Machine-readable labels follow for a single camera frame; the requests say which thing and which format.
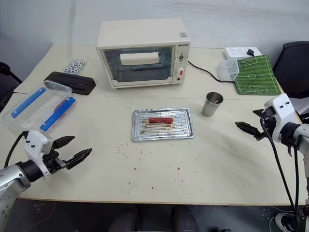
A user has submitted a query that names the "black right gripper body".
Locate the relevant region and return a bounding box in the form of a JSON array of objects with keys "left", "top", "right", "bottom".
[{"left": 259, "top": 107, "right": 277, "bottom": 141}]

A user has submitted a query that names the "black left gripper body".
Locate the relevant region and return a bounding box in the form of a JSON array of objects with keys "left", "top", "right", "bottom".
[{"left": 42, "top": 150, "right": 70, "bottom": 174}]

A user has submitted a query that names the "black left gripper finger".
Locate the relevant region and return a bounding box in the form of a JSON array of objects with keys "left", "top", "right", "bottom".
[
  {"left": 52, "top": 136, "right": 76, "bottom": 152},
  {"left": 64, "top": 147, "right": 93, "bottom": 170}
]

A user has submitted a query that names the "green soccer field mat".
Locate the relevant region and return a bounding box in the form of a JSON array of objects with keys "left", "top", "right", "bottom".
[{"left": 233, "top": 55, "right": 283, "bottom": 96}]

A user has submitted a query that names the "stainless steel cup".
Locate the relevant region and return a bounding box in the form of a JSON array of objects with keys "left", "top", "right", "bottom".
[{"left": 201, "top": 91, "right": 225, "bottom": 117}]

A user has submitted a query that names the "clear blue-trimmed plastic case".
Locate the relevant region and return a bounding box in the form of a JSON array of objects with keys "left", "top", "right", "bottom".
[{"left": 2, "top": 80, "right": 78, "bottom": 133}]

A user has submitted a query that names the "clear plastic goal box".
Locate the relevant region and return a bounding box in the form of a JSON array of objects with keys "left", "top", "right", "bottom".
[{"left": 217, "top": 57, "right": 241, "bottom": 83}]

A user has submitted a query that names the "black pencil case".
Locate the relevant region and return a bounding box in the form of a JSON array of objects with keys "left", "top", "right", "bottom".
[{"left": 43, "top": 71, "right": 97, "bottom": 96}]

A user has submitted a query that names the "black office chair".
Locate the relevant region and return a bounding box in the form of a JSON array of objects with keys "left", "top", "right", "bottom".
[{"left": 272, "top": 41, "right": 309, "bottom": 99}]

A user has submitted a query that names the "white power strip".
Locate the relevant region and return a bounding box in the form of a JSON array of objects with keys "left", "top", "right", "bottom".
[{"left": 223, "top": 46, "right": 263, "bottom": 59}]

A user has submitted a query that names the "silver baking tray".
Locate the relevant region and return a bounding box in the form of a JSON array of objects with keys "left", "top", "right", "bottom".
[{"left": 131, "top": 107, "right": 195, "bottom": 143}]

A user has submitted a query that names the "red sausage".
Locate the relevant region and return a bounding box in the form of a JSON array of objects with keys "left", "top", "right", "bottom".
[{"left": 148, "top": 116, "right": 174, "bottom": 125}]

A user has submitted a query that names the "cream toaster oven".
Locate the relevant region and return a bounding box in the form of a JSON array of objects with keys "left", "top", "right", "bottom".
[{"left": 96, "top": 20, "right": 193, "bottom": 90}]

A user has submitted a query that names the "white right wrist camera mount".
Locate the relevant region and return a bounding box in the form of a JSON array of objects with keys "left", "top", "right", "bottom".
[{"left": 264, "top": 93, "right": 302, "bottom": 144}]

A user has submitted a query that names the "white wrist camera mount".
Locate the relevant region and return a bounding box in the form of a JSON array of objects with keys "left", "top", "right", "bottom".
[
  {"left": 264, "top": 93, "right": 302, "bottom": 144},
  {"left": 23, "top": 130, "right": 54, "bottom": 179}
]

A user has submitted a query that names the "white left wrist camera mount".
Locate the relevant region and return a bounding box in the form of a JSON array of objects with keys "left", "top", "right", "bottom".
[{"left": 23, "top": 130, "right": 54, "bottom": 179}]

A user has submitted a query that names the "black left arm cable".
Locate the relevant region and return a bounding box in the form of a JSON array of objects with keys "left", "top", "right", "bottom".
[{"left": 4, "top": 131, "right": 26, "bottom": 168}]

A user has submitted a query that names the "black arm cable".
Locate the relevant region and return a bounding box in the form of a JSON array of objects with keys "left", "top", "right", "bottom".
[
  {"left": 4, "top": 131, "right": 26, "bottom": 168},
  {"left": 259, "top": 113, "right": 302, "bottom": 219}
]

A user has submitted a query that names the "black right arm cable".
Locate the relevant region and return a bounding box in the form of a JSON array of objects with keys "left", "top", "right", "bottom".
[{"left": 259, "top": 113, "right": 302, "bottom": 219}]

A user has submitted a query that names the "black oven power cord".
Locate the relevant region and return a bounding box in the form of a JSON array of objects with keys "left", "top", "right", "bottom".
[{"left": 187, "top": 60, "right": 236, "bottom": 83}]

